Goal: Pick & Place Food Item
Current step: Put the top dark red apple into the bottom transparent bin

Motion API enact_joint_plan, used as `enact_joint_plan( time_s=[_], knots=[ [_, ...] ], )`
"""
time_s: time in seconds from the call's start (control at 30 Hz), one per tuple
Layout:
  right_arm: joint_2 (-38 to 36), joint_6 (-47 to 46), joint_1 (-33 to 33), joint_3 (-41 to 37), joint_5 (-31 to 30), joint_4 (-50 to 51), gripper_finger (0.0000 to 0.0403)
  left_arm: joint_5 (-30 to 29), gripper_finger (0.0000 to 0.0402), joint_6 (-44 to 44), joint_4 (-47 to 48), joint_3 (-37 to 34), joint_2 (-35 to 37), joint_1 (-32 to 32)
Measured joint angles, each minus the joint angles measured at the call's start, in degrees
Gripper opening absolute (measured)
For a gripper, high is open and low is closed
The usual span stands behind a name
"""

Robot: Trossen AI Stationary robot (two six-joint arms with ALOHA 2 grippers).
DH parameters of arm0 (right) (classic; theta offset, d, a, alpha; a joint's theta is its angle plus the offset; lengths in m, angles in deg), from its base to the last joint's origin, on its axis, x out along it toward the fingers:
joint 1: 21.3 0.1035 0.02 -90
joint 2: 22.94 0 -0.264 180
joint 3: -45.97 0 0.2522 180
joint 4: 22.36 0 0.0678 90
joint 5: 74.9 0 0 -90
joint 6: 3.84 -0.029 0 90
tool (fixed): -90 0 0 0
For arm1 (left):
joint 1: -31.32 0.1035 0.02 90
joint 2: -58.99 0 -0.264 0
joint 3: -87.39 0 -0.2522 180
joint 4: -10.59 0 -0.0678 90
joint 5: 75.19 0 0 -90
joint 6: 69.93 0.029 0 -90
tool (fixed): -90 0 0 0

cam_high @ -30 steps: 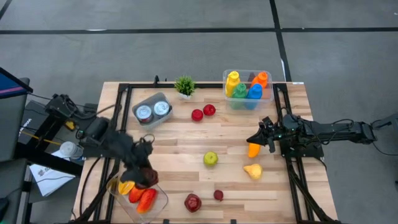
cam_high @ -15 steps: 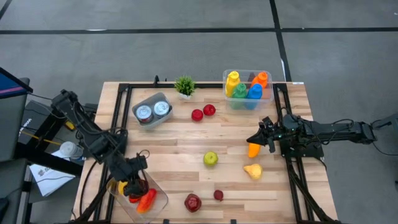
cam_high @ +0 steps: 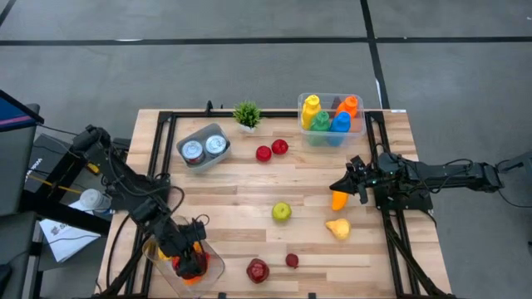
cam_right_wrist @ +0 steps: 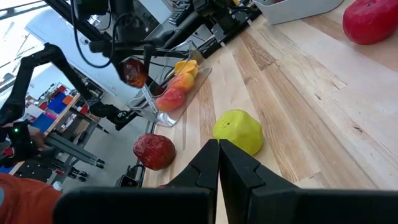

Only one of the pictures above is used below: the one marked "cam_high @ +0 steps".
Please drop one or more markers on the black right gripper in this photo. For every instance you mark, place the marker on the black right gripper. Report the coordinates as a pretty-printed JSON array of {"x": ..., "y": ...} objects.
[{"x": 376, "y": 170}]

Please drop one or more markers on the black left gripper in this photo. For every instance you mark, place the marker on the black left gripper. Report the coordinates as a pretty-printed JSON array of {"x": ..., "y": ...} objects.
[{"x": 178, "y": 238}]

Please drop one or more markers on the orange yellow mango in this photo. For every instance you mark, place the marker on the orange yellow mango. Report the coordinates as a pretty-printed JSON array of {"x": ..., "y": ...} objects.
[{"x": 339, "y": 201}]

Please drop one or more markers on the blue squeeze bottle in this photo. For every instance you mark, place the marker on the blue squeeze bottle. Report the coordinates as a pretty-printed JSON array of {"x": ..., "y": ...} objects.
[{"x": 341, "y": 122}]

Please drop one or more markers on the dark red crinkled fruit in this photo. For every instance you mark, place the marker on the dark red crinkled fruit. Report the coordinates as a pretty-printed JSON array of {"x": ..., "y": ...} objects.
[{"x": 258, "y": 271}]

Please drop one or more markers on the green squeeze bottle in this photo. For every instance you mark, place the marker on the green squeeze bottle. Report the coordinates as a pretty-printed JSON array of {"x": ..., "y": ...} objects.
[{"x": 320, "y": 122}]

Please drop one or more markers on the green apple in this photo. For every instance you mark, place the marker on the green apple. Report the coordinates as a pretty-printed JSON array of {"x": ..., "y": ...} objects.
[{"x": 282, "y": 212}]

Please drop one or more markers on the orange squeeze bottle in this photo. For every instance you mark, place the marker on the orange squeeze bottle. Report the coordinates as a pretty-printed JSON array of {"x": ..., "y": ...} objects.
[{"x": 348, "y": 106}]

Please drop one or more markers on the yellow squeeze bottle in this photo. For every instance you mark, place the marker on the yellow squeeze bottle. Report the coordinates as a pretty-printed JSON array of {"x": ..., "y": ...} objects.
[{"x": 311, "y": 110}]

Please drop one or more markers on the small red pomegranate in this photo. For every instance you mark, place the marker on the small red pomegranate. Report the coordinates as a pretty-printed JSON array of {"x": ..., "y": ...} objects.
[{"x": 292, "y": 261}]

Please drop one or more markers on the red apple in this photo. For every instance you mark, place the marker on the red apple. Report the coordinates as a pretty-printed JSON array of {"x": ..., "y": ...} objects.
[
  {"x": 279, "y": 146},
  {"x": 264, "y": 153}
]

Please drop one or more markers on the grey plastic bin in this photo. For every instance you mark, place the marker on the grey plastic bin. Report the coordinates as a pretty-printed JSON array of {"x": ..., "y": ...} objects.
[{"x": 185, "y": 164}]

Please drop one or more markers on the silver tin can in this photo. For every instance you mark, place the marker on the silver tin can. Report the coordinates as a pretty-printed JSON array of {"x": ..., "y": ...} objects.
[{"x": 193, "y": 152}]

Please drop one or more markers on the tin can colourful label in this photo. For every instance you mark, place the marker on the tin can colourful label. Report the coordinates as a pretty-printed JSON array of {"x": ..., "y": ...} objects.
[{"x": 216, "y": 145}]

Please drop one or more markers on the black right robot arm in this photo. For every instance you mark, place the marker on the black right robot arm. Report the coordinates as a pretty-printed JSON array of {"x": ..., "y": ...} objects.
[{"x": 449, "y": 176}]

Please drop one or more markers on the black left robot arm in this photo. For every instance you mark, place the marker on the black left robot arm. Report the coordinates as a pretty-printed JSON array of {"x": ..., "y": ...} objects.
[{"x": 124, "y": 182}]

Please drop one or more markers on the clear plastic tray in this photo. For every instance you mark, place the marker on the clear plastic tray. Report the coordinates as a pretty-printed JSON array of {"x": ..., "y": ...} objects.
[{"x": 166, "y": 274}]

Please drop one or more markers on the yellow pear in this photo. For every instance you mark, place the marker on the yellow pear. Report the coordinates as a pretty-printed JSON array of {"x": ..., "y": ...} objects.
[{"x": 339, "y": 228}]

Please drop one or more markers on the clear rectangular plastic bin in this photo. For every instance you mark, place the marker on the clear rectangular plastic bin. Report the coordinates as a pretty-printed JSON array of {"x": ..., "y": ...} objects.
[{"x": 361, "y": 124}]

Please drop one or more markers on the white paper sheet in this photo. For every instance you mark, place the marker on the white paper sheet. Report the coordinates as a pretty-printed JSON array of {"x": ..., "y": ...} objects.
[{"x": 66, "y": 245}]

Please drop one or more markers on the small green potted plant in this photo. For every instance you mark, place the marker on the small green potted plant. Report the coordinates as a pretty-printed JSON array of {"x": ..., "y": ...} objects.
[{"x": 247, "y": 115}]

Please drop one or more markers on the black cart crossbar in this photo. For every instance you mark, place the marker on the black cart crossbar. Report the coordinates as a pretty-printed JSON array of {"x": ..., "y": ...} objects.
[{"x": 62, "y": 216}]

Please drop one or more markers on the black box white lettering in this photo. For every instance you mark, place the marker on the black box white lettering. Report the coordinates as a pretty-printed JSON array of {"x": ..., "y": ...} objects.
[{"x": 41, "y": 155}]

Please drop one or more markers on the grey cabinet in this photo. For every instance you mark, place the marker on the grey cabinet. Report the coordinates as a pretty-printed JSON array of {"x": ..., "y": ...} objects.
[{"x": 14, "y": 166}]

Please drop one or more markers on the blue pink monitor screen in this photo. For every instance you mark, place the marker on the blue pink monitor screen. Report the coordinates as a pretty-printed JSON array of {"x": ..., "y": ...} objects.
[{"x": 14, "y": 112}]

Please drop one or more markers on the black aluminium table frame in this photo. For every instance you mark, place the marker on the black aluminium table frame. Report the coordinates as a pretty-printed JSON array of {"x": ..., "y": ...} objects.
[{"x": 282, "y": 114}]

